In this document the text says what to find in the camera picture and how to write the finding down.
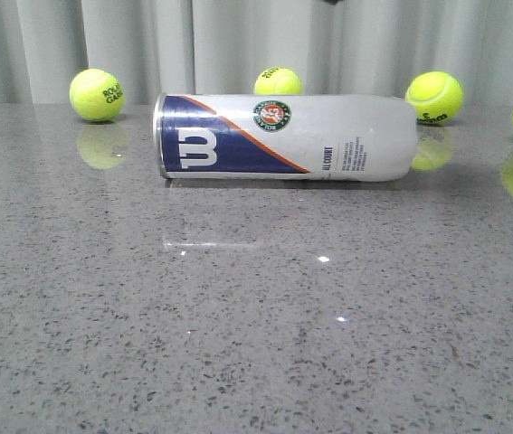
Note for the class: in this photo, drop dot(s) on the white blue tennis ball can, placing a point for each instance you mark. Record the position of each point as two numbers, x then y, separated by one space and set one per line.
364 138

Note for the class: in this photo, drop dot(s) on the yellow tennis ball centre back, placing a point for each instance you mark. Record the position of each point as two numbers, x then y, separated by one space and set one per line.
276 81

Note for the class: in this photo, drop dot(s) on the yellow tennis ball Roland Garros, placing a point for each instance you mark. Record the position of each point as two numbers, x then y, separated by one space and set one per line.
96 95

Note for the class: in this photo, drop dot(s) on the yellow tennis ball Wilson print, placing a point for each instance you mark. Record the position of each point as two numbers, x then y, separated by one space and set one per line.
436 96

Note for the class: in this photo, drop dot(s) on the white pleated curtain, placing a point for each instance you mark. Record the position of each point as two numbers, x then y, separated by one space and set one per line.
221 46

